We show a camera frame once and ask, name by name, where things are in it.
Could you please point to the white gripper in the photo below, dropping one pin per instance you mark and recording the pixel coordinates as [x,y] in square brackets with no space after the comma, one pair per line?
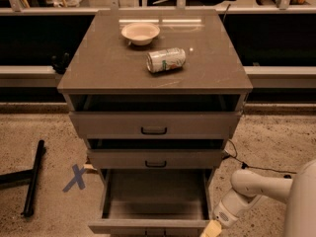
[226,213]

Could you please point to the grey bottom drawer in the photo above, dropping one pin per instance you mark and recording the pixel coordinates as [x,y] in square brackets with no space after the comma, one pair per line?
[154,202]

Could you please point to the grey drawer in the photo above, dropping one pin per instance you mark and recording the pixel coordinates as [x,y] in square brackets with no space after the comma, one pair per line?
[154,202]
[155,125]
[155,153]

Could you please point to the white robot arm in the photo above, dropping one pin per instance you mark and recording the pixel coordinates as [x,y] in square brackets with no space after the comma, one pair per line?
[249,189]

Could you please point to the grey middle drawer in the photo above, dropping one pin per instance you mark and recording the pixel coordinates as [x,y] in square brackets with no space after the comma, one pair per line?
[155,153]

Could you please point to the grey drawer cabinet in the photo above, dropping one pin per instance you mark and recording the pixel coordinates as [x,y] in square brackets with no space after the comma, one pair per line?
[109,73]

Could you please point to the grey top drawer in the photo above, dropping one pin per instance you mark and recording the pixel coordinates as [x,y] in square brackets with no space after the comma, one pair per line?
[155,125]

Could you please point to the blue tape cross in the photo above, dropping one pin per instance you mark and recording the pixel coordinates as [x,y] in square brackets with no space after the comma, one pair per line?
[76,180]

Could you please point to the white green soda can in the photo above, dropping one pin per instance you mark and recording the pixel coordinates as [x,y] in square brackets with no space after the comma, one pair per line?
[165,60]

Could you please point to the white ceramic bowl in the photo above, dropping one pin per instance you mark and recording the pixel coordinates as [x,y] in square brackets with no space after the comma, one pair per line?
[140,33]

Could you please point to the black stand left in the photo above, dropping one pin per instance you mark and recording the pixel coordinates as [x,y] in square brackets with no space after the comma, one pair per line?
[27,177]

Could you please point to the black clamp on rail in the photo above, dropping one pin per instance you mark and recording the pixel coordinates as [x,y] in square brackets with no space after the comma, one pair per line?
[60,64]

